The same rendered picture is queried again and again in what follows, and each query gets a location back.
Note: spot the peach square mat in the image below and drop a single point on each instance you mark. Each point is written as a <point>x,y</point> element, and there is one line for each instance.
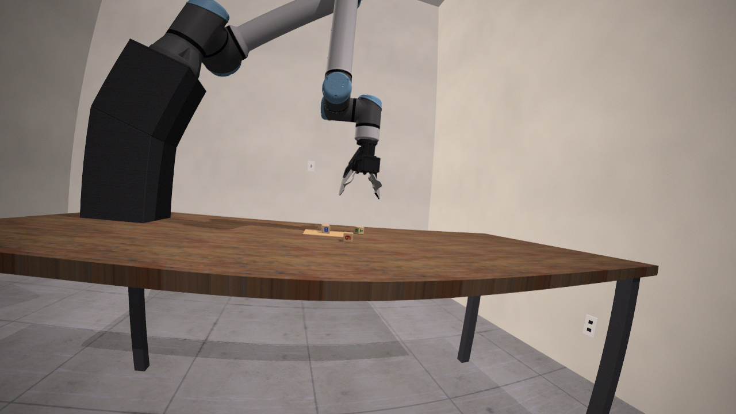
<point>311,232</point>

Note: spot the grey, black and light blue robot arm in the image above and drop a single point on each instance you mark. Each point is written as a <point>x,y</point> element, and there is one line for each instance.
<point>198,35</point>

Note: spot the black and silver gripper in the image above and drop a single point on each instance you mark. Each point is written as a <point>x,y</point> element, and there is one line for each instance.
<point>370,164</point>

